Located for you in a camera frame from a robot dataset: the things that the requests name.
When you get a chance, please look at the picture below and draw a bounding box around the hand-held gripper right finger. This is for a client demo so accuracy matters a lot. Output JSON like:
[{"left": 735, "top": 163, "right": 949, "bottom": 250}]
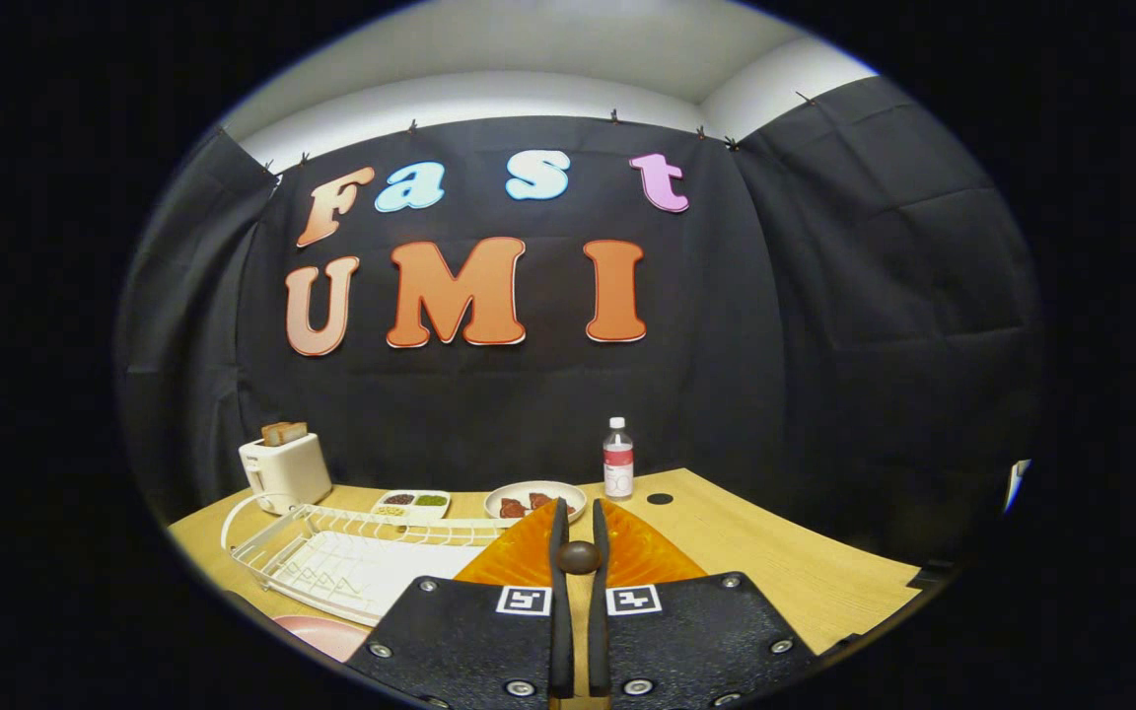
[{"left": 588, "top": 498, "right": 817, "bottom": 710}]

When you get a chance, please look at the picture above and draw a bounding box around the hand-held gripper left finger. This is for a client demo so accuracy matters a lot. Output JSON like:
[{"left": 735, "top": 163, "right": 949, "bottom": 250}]
[{"left": 346, "top": 498, "right": 574, "bottom": 710}]

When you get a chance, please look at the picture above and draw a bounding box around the white wire dish rack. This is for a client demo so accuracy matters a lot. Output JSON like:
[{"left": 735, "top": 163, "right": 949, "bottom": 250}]
[{"left": 221, "top": 491, "right": 530, "bottom": 628}]

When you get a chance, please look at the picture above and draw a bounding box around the pink plate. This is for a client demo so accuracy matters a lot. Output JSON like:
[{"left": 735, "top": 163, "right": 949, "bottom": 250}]
[{"left": 272, "top": 614, "right": 372, "bottom": 664}]

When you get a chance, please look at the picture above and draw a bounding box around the white plate with meat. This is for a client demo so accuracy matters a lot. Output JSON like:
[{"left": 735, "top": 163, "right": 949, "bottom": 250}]
[{"left": 484, "top": 480, "right": 588, "bottom": 524}]

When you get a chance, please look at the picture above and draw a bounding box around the clear plastic water bottle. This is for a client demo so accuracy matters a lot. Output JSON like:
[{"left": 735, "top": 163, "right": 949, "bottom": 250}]
[{"left": 603, "top": 416, "right": 635, "bottom": 501}]

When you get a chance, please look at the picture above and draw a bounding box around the white divided tray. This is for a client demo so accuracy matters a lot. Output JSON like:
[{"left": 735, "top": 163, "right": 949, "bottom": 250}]
[{"left": 371, "top": 489, "right": 452, "bottom": 521}]

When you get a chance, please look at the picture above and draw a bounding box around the black backdrop cloth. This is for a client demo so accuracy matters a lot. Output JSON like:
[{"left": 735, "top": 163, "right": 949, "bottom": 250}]
[{"left": 114, "top": 77, "right": 1040, "bottom": 573}]

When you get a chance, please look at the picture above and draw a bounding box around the white toaster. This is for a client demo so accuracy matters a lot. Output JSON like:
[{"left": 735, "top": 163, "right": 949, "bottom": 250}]
[{"left": 239, "top": 432, "right": 333, "bottom": 516}]

